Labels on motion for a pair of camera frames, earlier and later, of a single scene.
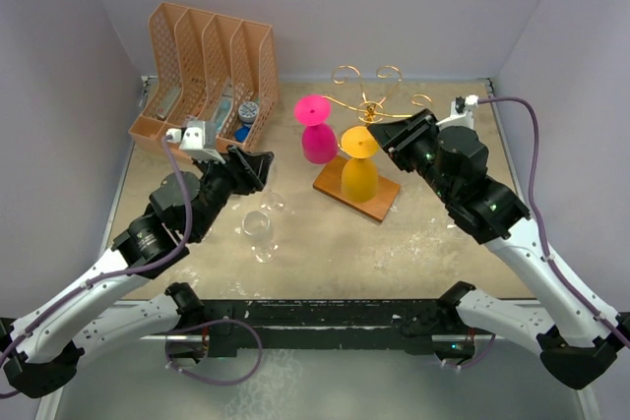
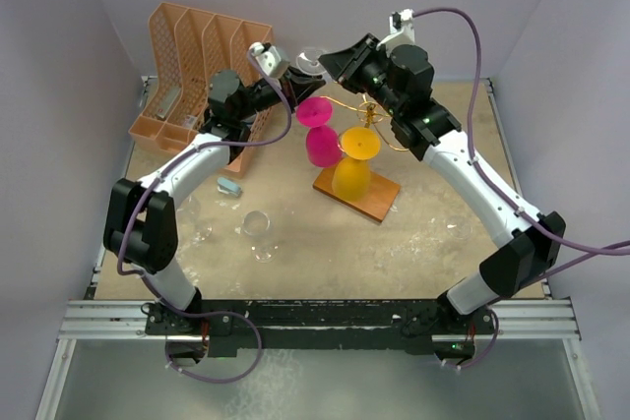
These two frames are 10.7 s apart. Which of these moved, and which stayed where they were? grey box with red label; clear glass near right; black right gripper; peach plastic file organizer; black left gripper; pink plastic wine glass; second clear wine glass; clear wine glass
Moved: clear wine glass; black left gripper; black right gripper
Stayed: clear glass near right; grey box with red label; pink plastic wine glass; peach plastic file organizer; second clear wine glass
